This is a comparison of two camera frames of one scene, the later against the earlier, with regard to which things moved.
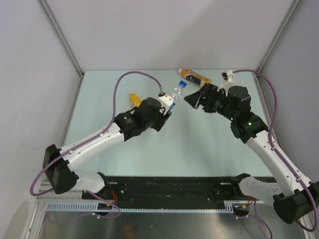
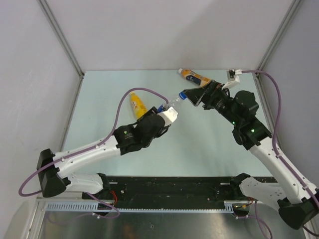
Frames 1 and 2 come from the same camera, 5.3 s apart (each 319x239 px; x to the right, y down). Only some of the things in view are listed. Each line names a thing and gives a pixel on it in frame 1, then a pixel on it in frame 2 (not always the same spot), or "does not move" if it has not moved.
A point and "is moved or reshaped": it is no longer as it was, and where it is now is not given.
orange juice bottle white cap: (195, 78) does not move
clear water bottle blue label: (176, 93) is moved or reshaped
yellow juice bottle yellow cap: (135, 99) does not move
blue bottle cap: (183, 83) to (182, 95)
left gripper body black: (160, 120) to (162, 130)
